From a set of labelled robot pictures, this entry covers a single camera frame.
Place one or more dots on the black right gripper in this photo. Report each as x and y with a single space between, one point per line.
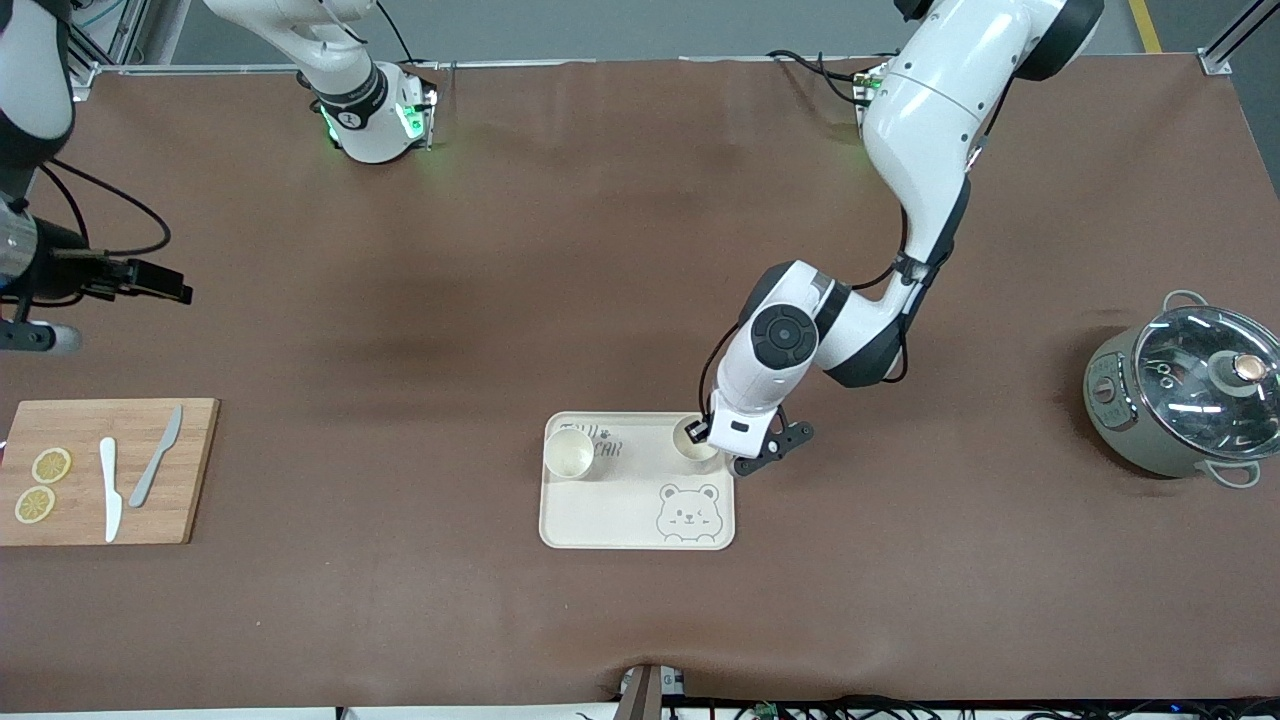
62 268

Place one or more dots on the white IKEA cup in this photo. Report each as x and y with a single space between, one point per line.
698 453
568 455

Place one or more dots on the cream bear print tray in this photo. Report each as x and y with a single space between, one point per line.
620 510

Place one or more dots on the bamboo cutting board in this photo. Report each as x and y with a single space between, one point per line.
80 420

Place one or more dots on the grey plastic knife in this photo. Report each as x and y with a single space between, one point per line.
150 475

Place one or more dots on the lemon slice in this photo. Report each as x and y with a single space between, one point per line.
51 465
35 505

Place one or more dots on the white plastic knife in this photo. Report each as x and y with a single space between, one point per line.
110 500

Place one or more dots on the brown table cover sheet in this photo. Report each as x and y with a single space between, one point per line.
500 250

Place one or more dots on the metal table edge clamp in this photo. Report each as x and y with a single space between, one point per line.
645 695

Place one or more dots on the grey-green electric cooking pot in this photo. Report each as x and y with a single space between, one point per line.
1120 420

